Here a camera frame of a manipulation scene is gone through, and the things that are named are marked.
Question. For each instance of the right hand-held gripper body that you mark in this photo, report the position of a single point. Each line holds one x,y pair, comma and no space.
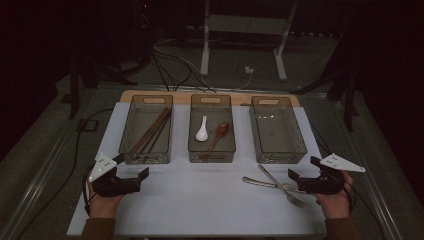
326,185

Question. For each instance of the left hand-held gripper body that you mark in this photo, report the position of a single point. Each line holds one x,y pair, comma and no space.
110,186

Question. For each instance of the smoky transparent plastic bin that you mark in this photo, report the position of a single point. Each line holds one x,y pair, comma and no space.
276,143
213,106
140,126

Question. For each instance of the white ceramic spoon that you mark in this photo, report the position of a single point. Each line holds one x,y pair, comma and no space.
201,135

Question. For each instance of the brown wooden spoon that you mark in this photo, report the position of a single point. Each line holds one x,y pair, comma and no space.
222,128

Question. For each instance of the person's left hand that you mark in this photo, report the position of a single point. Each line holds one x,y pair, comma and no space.
103,206

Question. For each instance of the person's right hand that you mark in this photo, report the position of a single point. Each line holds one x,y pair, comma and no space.
336,206

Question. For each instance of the metal fork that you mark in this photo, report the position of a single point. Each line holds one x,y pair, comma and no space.
296,200

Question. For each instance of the metal table knife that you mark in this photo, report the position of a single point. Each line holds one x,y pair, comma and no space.
255,182

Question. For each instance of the dark square floor plate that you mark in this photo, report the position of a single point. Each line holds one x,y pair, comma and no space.
88,125

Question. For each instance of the black tripod stand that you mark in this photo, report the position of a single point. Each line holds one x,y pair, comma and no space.
350,106

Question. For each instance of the white plug adapter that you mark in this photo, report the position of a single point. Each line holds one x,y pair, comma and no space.
249,69

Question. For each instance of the white metal stand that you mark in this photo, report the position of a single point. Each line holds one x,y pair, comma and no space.
205,50

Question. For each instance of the aluminium floor rail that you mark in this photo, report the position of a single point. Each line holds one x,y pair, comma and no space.
40,180
373,196

